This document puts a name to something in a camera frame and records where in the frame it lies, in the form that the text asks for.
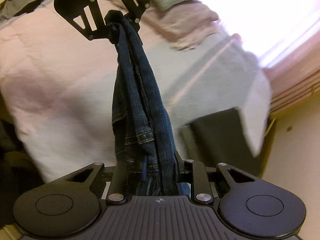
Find dark blue denim jeans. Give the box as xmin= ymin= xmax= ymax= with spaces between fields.
xmin=105 ymin=10 xmax=190 ymax=196

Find folded black garment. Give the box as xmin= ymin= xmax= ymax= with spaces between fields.
xmin=179 ymin=108 xmax=261 ymax=176

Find folded beige blanket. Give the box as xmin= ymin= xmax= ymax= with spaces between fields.
xmin=140 ymin=1 xmax=219 ymax=50

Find pink curtain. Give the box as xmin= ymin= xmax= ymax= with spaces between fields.
xmin=264 ymin=43 xmax=319 ymax=116

